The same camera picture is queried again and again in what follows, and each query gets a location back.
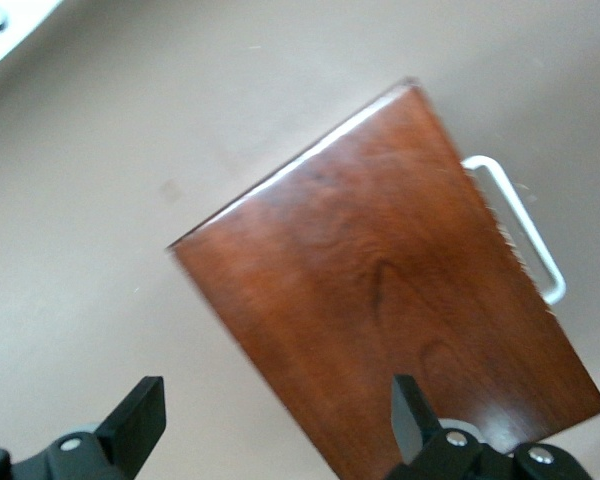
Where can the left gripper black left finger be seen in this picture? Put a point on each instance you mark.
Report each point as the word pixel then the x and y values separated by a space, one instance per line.
pixel 135 425

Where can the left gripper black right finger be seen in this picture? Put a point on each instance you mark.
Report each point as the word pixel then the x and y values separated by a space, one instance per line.
pixel 412 420

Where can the dark brown wooden cabinet box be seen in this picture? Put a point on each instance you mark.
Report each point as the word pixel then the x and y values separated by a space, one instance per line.
pixel 380 275

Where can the brown paper table cover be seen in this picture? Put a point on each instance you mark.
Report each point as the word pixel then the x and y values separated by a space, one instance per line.
pixel 80 200

